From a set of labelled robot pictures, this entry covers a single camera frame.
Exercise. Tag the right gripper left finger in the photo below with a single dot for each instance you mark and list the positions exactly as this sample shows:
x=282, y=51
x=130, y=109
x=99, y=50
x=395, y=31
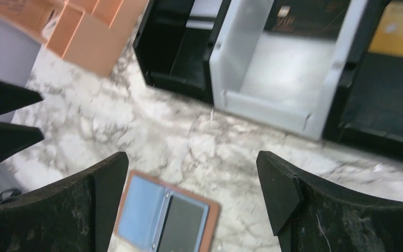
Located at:
x=76, y=213

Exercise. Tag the right black bin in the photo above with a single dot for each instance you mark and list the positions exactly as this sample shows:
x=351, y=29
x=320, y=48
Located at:
x=367, y=109

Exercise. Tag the white middle bin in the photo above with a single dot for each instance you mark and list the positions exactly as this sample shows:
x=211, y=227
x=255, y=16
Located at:
x=287, y=81

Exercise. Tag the silver card in bin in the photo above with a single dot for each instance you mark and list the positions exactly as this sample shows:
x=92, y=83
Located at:
x=203, y=14

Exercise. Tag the gold card in bin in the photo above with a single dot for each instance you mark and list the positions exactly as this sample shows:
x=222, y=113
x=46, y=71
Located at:
x=388, y=37

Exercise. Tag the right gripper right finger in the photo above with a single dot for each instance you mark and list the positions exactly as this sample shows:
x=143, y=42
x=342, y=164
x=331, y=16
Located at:
x=309, y=213

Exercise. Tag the black bin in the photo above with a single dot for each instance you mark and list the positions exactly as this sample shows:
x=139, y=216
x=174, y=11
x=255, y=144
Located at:
x=367, y=109
x=173, y=57

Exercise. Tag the left black bin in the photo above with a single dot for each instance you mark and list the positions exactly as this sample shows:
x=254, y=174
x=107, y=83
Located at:
x=173, y=57

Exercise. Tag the orange plastic file organizer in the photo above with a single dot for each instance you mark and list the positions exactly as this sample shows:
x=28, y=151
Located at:
x=89, y=34

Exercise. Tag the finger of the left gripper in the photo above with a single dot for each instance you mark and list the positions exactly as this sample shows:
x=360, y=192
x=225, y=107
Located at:
x=15, y=138
x=14, y=97

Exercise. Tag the tan leather card holder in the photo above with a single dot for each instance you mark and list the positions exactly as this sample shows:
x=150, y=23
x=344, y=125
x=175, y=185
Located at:
x=155, y=215

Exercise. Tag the dark blue VIP card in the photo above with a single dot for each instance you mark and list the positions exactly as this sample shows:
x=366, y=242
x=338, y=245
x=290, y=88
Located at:
x=183, y=225

